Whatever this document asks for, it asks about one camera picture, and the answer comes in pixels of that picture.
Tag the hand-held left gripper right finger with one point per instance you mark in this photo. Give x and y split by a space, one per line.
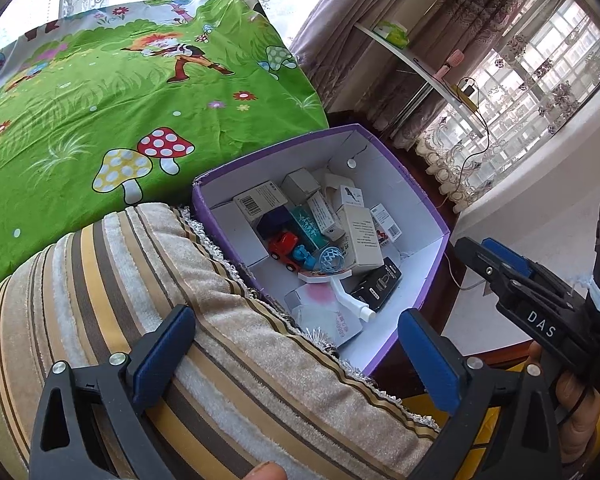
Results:
430 365

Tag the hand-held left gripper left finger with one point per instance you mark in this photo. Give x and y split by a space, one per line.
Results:
162 355

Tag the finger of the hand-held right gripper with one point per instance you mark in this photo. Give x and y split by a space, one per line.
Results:
485 270
510 257

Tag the purple cardboard box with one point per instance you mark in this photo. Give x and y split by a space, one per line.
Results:
420 240

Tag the white plastic scoop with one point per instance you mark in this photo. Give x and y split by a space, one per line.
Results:
350 300

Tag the pile of small white boxes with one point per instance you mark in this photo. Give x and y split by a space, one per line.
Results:
360 232

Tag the small teal plastic basket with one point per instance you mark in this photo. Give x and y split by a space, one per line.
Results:
331 260

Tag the white saxophone print box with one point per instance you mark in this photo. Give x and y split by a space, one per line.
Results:
349 197

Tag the white plastic holder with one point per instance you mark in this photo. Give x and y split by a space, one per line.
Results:
336 181

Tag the person's right hand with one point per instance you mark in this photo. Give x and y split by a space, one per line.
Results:
575 410

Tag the person's left hand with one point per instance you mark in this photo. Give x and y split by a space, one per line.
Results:
264 472

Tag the yellow plastic item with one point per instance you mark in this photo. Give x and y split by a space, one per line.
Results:
480 440

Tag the black glossy box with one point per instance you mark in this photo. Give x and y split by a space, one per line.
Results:
377 285

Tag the pink and white box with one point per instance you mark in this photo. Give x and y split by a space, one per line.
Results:
325 320

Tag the red toy car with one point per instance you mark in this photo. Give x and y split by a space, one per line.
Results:
282 247

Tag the blue toy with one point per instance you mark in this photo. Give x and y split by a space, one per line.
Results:
304 257

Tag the patterned side window curtain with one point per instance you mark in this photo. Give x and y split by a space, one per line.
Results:
510 60

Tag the pink small item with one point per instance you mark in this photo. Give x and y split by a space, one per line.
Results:
454 62

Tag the cartoon printed green bedsheet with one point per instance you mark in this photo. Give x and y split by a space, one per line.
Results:
105 110

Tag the green tissue pack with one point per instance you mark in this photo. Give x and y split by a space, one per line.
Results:
394 34

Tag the pink drape curtain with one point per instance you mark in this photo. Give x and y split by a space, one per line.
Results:
350 25

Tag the white wall shelf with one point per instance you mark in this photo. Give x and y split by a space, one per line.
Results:
420 67

